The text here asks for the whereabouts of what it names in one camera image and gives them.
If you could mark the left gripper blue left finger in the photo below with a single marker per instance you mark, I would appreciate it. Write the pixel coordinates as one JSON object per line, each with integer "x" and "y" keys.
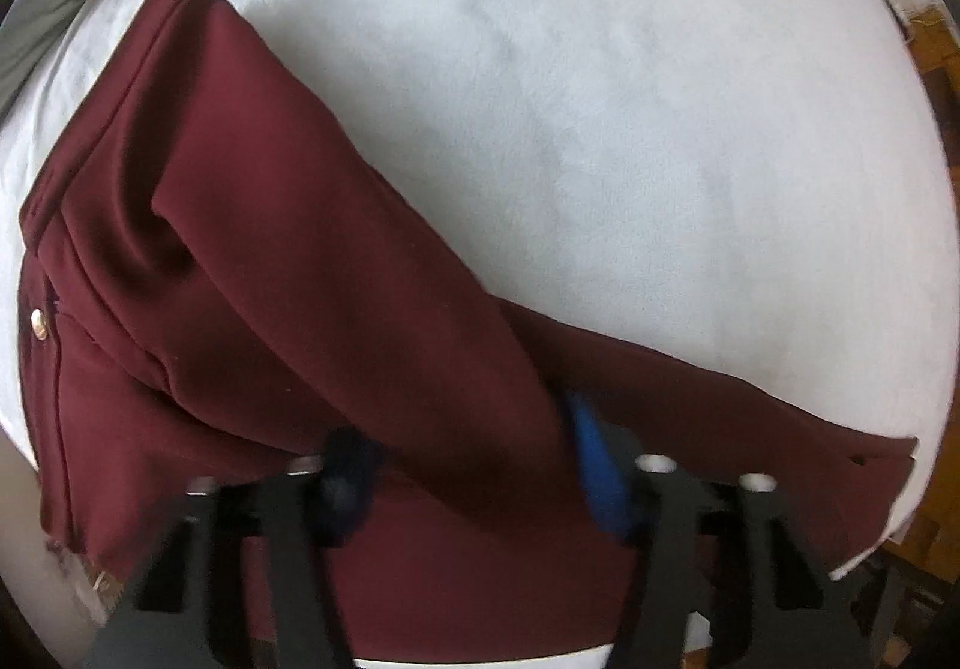
{"x": 350, "y": 461}

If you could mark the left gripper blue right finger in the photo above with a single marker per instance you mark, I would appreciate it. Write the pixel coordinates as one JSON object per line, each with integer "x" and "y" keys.
{"x": 604, "y": 471}

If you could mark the maroon pants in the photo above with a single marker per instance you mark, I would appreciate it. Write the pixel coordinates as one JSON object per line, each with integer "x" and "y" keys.
{"x": 214, "y": 280}

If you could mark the white fluffy bed blanket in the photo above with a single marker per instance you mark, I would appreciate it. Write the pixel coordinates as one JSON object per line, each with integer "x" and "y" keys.
{"x": 754, "y": 187}

